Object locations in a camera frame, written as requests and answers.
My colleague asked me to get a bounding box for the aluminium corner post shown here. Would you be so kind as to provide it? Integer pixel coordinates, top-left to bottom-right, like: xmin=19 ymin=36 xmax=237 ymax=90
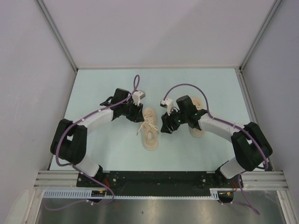
xmin=239 ymin=0 xmax=284 ymax=72
xmin=34 ymin=0 xmax=78 ymax=74

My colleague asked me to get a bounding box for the aluminium corner post right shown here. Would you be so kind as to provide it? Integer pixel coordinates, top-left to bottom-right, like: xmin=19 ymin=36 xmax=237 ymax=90
xmin=239 ymin=0 xmax=284 ymax=72

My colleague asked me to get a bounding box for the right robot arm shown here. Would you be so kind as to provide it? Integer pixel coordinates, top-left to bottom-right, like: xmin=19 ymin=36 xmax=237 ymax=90
xmin=160 ymin=95 xmax=273 ymax=187

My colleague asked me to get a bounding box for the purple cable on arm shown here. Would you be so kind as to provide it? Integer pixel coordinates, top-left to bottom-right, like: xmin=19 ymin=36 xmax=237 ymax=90
xmin=164 ymin=83 xmax=269 ymax=215
xmin=44 ymin=74 xmax=141 ymax=211

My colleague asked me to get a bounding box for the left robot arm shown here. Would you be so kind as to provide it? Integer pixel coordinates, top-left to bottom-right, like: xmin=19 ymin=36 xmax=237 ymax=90
xmin=50 ymin=88 xmax=145 ymax=187

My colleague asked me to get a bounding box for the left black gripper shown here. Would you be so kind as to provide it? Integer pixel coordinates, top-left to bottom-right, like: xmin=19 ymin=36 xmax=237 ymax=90
xmin=121 ymin=99 xmax=144 ymax=123

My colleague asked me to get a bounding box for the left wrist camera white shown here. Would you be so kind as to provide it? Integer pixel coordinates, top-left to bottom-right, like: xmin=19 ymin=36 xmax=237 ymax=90
xmin=132 ymin=91 xmax=146 ymax=106

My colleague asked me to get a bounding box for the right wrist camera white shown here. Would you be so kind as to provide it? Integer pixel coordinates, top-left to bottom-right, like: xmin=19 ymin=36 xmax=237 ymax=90
xmin=160 ymin=98 xmax=173 ymax=111

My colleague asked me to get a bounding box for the beige lace sneaker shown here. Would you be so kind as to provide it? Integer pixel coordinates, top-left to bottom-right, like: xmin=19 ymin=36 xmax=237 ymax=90
xmin=141 ymin=107 xmax=158 ymax=151
xmin=188 ymin=97 xmax=206 ymax=138

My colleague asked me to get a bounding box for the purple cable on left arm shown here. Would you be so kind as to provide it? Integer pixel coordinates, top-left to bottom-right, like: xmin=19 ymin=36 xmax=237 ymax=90
xmin=44 ymin=74 xmax=141 ymax=211

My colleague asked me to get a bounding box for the aluminium frame rail front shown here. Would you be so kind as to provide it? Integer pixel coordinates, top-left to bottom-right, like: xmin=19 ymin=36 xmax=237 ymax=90
xmin=34 ymin=170 xmax=289 ymax=190

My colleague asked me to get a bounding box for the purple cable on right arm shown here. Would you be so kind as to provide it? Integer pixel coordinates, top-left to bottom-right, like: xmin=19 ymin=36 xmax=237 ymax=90
xmin=164 ymin=83 xmax=269 ymax=215

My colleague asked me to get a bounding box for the aluminium corner post left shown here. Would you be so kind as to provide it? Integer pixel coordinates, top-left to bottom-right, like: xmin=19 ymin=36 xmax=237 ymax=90
xmin=34 ymin=0 xmax=78 ymax=74

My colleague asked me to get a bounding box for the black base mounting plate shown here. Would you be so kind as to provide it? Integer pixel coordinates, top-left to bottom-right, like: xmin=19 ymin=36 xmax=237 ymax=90
xmin=77 ymin=171 xmax=244 ymax=197

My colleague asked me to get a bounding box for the white slotted cable duct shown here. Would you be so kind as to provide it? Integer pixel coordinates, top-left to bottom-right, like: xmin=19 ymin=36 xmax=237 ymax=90
xmin=43 ymin=188 xmax=234 ymax=201

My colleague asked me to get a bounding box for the aluminium side rail right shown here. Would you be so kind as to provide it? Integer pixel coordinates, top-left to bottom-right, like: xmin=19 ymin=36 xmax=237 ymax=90
xmin=235 ymin=69 xmax=273 ymax=172

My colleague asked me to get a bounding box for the white shoelace of sneaker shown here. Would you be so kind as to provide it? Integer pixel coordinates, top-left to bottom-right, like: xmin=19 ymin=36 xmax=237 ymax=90
xmin=136 ymin=116 xmax=158 ymax=135

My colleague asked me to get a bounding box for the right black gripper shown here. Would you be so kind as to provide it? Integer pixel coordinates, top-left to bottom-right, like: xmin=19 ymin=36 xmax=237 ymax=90
xmin=160 ymin=107 xmax=187 ymax=134

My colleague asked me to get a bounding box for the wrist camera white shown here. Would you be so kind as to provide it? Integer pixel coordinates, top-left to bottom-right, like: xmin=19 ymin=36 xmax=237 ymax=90
xmin=132 ymin=91 xmax=146 ymax=106
xmin=160 ymin=98 xmax=173 ymax=111

